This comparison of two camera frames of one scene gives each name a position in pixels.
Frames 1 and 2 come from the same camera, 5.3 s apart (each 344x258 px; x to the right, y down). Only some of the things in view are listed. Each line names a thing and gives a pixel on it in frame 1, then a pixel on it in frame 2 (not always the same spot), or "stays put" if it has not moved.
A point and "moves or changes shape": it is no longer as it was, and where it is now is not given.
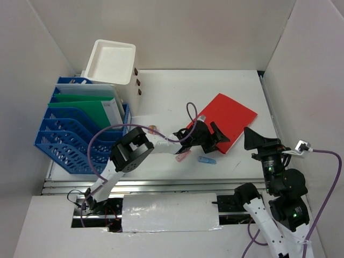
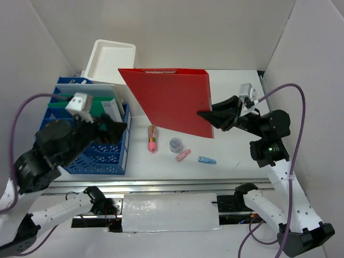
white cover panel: [170, 212] stays put
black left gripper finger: [208, 147] -> [113, 133]
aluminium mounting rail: [191, 185] stays put
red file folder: [231, 118] moves or changes shape
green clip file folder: [93, 106] stays put
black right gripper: [251, 138] -> [224, 113]
